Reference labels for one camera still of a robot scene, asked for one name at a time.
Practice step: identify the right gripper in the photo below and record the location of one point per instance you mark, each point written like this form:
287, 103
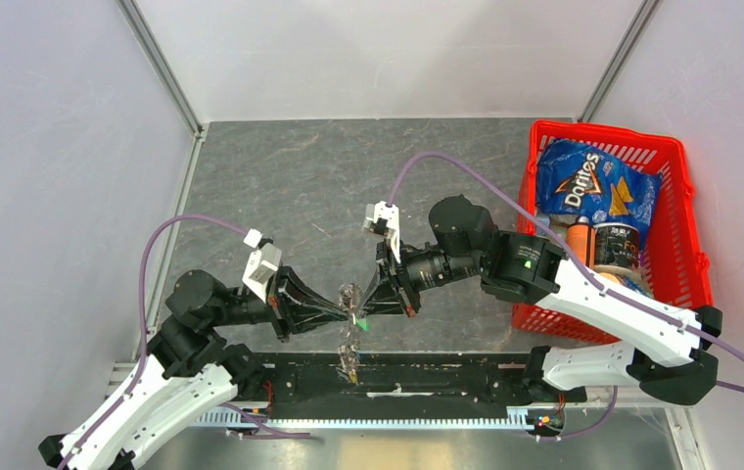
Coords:
395, 292

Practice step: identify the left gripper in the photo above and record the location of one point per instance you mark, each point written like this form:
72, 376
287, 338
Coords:
287, 282

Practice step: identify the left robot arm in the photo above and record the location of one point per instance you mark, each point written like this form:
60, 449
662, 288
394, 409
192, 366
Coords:
187, 368

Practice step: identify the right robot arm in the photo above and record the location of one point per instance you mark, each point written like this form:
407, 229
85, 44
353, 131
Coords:
661, 349

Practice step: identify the orange bottle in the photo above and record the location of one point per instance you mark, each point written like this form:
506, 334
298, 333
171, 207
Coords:
581, 238

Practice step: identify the blue Doritos chip bag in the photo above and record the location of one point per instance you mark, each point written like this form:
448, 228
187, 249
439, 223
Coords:
574, 178

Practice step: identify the yellow sponge ball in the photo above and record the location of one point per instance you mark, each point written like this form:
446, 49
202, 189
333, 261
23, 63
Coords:
614, 278

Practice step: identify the black can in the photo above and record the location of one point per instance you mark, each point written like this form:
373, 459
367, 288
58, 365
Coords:
616, 244

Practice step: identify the red plastic basket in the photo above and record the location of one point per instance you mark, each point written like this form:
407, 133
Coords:
676, 268

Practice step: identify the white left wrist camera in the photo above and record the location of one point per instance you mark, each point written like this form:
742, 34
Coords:
262, 265

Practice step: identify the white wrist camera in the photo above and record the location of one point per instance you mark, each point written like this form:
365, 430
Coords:
262, 265
382, 219

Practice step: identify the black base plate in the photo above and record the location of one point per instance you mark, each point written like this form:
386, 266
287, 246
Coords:
398, 385

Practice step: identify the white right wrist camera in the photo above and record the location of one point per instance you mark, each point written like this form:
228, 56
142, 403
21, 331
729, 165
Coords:
382, 219

